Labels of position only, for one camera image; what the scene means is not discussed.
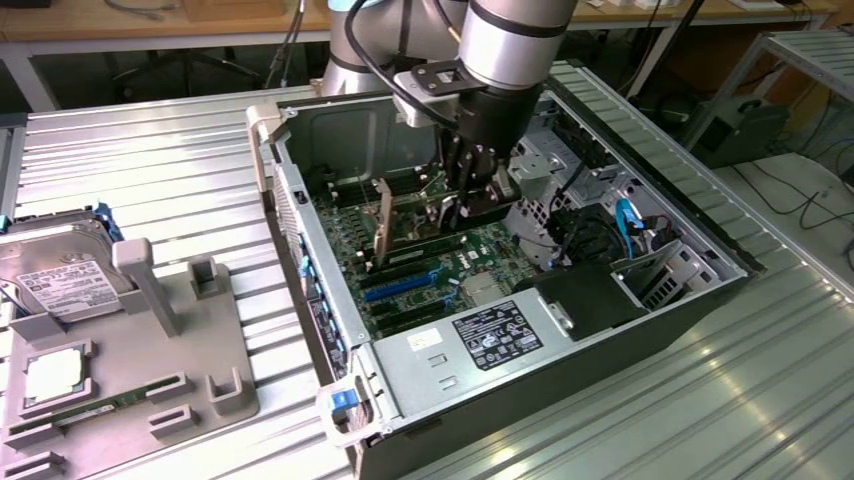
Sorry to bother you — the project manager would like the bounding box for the open black PC case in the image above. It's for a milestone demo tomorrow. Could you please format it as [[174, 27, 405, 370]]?
[[244, 72, 767, 480]]

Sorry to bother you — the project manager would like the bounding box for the grey parts rack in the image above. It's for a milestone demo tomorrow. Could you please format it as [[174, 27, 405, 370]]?
[[0, 237, 262, 480]]

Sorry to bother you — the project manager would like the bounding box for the black fan shroud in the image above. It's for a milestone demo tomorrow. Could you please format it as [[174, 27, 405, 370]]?
[[510, 262, 649, 343]]

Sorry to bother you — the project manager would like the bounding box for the black office chair base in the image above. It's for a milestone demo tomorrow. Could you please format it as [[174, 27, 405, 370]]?
[[105, 47, 265, 99]]

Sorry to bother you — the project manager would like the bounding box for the green graphics card with bracket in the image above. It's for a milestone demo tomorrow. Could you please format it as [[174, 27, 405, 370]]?
[[368, 175, 509, 275]]

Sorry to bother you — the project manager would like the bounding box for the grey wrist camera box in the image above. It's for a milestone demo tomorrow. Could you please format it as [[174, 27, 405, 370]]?
[[390, 62, 492, 127]]

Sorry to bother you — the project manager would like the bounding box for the RAM stick with white label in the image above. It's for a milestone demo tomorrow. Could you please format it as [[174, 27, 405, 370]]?
[[385, 238, 462, 266]]

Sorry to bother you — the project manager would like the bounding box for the blue wire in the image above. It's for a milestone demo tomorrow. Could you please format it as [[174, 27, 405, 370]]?
[[613, 198, 647, 262]]

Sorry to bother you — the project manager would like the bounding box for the black floor device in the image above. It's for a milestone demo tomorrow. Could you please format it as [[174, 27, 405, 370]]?
[[696, 97, 792, 169]]

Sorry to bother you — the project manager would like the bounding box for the grey power supply unit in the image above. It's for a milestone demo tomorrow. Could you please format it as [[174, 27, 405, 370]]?
[[368, 292, 576, 421]]

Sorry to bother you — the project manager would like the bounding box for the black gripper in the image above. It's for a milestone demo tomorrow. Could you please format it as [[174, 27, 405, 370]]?
[[452, 81, 545, 152]]

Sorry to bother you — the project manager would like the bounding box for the silver chipset heatsink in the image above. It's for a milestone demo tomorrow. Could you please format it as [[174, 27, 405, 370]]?
[[461, 276, 506, 307]]

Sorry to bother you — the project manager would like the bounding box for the grey metal shelf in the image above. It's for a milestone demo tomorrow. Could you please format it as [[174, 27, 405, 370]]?
[[679, 29, 854, 151]]

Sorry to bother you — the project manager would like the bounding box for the silver drive caddy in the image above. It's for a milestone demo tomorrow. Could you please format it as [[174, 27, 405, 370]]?
[[609, 239, 748, 314]]

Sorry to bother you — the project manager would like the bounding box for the black wire bundle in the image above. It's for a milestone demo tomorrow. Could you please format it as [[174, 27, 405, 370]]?
[[545, 204, 635, 266]]

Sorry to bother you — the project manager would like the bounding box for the green RAM stick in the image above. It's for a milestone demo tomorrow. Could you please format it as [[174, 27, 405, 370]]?
[[9, 387, 153, 437]]

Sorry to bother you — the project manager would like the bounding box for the green motherboard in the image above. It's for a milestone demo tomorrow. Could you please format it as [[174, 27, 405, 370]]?
[[309, 164, 554, 341]]

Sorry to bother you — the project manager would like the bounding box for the hard disk in blue caddy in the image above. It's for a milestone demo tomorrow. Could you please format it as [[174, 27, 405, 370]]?
[[0, 198, 129, 325]]

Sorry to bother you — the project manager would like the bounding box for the silver CPU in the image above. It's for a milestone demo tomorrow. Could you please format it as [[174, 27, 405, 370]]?
[[22, 349, 89, 401]]

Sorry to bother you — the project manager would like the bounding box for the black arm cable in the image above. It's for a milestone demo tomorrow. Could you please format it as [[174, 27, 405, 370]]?
[[342, 0, 454, 126]]

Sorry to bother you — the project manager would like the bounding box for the silver disk bay cage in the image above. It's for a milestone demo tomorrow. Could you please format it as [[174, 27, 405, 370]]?
[[505, 82, 641, 251]]

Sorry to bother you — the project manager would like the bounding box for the long wooden desk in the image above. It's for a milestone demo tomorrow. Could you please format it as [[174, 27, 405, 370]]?
[[0, 0, 839, 59]]

